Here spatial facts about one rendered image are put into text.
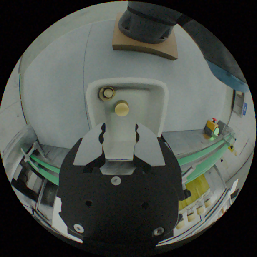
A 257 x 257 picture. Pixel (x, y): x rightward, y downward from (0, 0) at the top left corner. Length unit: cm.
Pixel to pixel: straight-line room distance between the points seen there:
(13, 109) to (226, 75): 369
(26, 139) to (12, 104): 292
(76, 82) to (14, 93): 349
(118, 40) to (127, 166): 41
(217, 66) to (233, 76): 3
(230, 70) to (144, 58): 22
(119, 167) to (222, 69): 38
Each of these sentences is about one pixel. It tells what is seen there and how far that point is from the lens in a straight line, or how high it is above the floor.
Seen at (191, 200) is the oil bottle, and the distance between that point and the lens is 38.
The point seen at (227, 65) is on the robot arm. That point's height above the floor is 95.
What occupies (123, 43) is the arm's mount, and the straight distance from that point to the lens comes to 24.
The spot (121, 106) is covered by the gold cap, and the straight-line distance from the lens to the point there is 18.
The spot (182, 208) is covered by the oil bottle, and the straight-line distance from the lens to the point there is 35.
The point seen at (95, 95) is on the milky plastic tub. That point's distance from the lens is 18.
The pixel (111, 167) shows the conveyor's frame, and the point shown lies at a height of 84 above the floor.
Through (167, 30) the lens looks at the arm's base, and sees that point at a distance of 25.
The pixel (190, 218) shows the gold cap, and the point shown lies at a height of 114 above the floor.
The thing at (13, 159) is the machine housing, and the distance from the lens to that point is 73.
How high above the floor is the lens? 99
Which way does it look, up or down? 58 degrees down
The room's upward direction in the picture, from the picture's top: 174 degrees clockwise
